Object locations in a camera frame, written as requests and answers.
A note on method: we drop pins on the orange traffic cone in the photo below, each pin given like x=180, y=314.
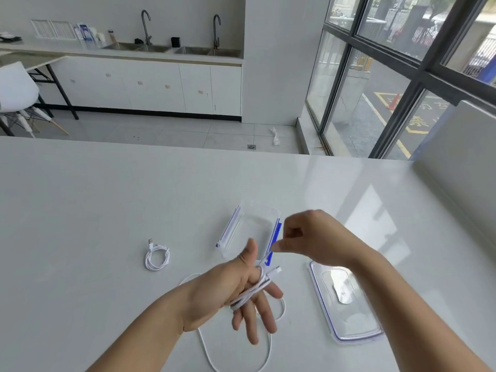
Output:
x=393, y=101

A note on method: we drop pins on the person's right forearm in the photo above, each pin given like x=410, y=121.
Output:
x=407, y=306

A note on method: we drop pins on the clear container with blue clips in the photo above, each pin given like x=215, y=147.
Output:
x=253, y=224

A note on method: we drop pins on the person's left hand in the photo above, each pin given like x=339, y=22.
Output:
x=217, y=294

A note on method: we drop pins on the person's right hand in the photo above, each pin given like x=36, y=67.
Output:
x=321, y=240

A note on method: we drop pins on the crumpled white paper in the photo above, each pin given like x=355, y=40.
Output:
x=276, y=138

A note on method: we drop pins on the dark window frame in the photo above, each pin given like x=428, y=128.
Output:
x=397, y=123

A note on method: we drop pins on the steel sink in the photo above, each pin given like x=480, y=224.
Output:
x=120, y=46
x=191, y=50

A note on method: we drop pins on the black cup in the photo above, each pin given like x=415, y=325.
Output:
x=175, y=42

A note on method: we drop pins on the brown bottle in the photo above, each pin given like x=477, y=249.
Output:
x=111, y=37

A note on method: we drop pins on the white kitchen cabinet counter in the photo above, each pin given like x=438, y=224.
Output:
x=155, y=89

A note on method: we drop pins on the clear container lid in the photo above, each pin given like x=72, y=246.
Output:
x=348, y=317

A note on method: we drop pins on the dark curved faucet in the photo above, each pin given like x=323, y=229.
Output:
x=215, y=34
x=145, y=28

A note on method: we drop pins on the beige table black legs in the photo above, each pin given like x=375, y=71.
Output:
x=35, y=59

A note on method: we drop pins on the white slatted rack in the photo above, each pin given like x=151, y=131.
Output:
x=52, y=28

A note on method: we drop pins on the black tray with items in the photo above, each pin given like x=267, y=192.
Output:
x=9, y=37

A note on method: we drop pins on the blue white box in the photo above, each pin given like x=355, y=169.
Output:
x=85, y=32

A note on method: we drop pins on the white plastic chair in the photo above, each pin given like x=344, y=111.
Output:
x=13, y=87

